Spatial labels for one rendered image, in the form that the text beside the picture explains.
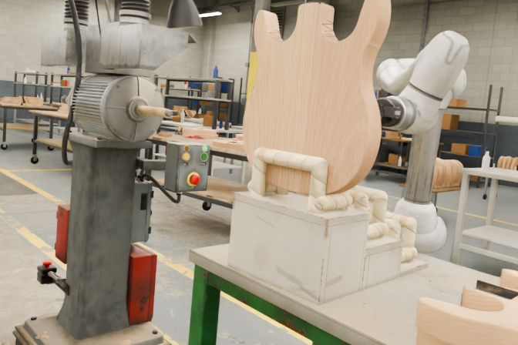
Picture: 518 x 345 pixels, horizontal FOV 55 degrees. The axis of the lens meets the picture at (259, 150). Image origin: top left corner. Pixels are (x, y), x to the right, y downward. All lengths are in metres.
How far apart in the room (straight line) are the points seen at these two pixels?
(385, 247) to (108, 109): 1.15
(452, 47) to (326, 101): 0.47
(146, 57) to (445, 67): 0.88
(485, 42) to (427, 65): 11.87
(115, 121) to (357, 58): 1.14
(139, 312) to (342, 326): 1.48
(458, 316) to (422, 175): 1.25
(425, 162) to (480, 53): 11.30
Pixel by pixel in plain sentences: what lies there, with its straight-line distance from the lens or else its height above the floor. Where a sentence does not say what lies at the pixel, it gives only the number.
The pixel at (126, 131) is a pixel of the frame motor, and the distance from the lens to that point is 1.92.
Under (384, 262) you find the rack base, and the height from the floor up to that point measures 0.98.
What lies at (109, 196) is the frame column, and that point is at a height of 0.88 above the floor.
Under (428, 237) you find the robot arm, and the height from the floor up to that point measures 0.86.
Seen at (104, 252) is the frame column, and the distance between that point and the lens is 2.16.
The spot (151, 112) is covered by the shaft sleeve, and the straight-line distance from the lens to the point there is 1.81.
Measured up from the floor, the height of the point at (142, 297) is 0.43.
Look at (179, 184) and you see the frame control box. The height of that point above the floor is 0.96.
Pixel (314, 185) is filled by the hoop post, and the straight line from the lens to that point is 0.98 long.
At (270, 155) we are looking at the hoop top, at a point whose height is 1.20.
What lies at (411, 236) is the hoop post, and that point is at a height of 1.01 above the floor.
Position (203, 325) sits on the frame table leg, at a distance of 1.30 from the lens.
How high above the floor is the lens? 1.30
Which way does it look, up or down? 5 degrees down
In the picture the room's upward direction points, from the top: 5 degrees clockwise
